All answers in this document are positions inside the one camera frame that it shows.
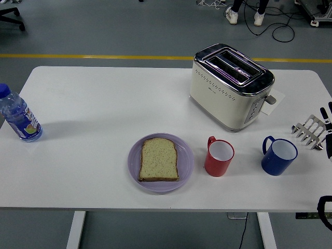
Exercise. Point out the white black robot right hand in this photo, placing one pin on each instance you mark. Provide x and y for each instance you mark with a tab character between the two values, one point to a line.
329	145

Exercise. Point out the blue enamel cup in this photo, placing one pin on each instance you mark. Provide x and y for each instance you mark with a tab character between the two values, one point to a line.
276	164

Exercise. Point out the red enamel cup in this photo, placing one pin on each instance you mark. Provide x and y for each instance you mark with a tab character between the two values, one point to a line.
216	167

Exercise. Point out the slice of toast bread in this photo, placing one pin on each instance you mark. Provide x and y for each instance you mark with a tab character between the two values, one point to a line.
158	160

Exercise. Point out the silver metal toast rack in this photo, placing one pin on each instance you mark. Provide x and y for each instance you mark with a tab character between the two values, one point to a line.
311	128

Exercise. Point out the white paper sheet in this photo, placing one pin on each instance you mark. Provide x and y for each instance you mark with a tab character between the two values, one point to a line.
278	99

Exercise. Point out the table height control panel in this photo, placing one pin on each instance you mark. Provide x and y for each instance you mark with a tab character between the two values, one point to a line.
306	215

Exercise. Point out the white table leg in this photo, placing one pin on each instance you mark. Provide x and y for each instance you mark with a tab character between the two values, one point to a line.
267	230
75	230

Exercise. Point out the cream and chrome toaster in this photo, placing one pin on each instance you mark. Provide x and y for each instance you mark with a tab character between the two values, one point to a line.
220	103

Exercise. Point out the metal equipment cart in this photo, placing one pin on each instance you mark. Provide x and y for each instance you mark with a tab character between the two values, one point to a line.
320	14

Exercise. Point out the purple round plate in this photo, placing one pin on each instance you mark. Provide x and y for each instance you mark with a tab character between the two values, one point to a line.
185	166

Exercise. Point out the person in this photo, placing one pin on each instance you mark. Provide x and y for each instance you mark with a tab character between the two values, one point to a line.
233	16

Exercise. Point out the blue-capped water bottle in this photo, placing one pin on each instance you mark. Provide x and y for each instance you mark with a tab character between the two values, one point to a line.
19	116

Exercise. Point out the black office chair base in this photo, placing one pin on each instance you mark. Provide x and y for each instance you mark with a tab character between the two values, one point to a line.
10	15

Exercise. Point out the grey under-table socket bracket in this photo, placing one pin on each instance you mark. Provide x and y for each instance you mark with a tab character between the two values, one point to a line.
234	215

